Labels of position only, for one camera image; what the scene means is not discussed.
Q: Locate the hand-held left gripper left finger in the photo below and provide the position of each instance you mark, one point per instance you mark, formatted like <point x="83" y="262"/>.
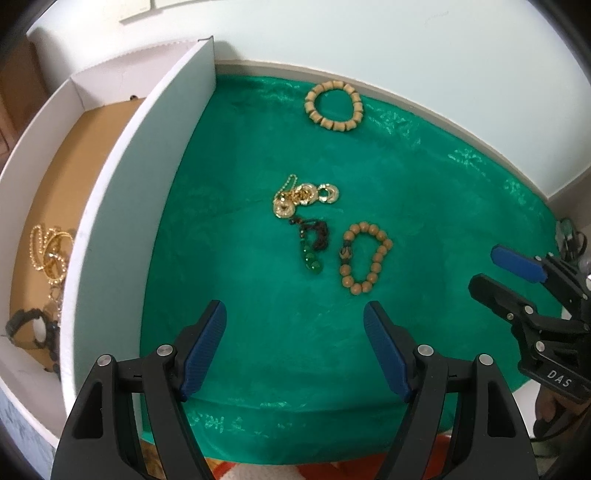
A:
<point x="205" y="350"/>

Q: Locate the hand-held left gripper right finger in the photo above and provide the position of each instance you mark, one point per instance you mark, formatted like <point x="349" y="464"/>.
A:
<point x="385" y="350"/>

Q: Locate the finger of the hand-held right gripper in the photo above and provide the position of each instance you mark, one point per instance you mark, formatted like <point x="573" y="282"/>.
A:
<point x="517" y="264"/>
<point x="496" y="290"/>

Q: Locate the white cardboard box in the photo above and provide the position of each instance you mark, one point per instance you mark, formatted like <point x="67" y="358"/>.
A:
<point x="138" y="152"/>

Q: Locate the person's right hand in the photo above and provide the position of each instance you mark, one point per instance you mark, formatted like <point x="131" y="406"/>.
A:
<point x="551" y="410"/>

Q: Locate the green cloth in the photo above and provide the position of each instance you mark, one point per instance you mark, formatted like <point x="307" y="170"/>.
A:
<point x="286" y="332"/>

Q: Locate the red cloth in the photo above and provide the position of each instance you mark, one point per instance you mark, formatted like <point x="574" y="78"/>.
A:
<point x="332" y="470"/>

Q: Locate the blue quilt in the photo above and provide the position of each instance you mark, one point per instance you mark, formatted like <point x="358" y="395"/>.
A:
<point x="18" y="438"/>

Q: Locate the brown wooden headboard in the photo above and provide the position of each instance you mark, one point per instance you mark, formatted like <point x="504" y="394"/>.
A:
<point x="18" y="92"/>

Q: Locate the white light switch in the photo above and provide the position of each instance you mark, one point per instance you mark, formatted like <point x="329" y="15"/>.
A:
<point x="136" y="10"/>

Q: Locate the white wall socket panel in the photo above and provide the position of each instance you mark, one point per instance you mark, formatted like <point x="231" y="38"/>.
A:
<point x="173" y="3"/>

